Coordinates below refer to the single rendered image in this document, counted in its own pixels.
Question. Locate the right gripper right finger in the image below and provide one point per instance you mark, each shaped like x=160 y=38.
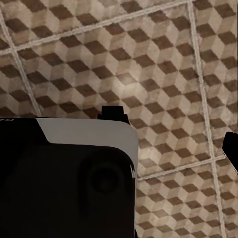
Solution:
x=230 y=148

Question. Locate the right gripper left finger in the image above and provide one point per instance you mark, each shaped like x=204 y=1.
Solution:
x=12 y=148

